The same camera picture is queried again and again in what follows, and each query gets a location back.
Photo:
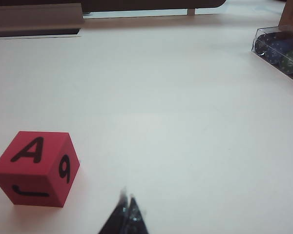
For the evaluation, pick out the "blue poker chip stack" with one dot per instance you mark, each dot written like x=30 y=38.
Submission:
x=276 y=52

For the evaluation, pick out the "green poker chip stack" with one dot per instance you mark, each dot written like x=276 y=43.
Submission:
x=290 y=62

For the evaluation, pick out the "clear plastic chip case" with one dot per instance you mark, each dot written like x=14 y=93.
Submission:
x=278 y=65

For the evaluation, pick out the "black poker chip stack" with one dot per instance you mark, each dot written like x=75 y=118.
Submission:
x=260 y=45

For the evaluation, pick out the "grey desk partition panel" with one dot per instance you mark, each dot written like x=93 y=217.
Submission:
x=149 y=5

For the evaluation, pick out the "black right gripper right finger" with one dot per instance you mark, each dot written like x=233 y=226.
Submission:
x=138 y=221

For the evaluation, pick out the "red letter block with J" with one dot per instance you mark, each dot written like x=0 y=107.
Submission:
x=34 y=175

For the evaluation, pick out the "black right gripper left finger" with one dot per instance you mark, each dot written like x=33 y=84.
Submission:
x=114 y=219

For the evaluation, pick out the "wooden box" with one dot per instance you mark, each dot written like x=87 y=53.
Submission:
x=291 y=12

